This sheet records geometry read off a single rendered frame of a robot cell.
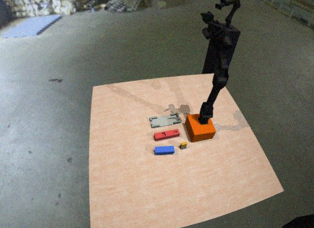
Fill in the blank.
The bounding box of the blue bar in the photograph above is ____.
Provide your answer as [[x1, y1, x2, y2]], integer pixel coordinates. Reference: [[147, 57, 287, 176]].
[[155, 146, 174, 154]]

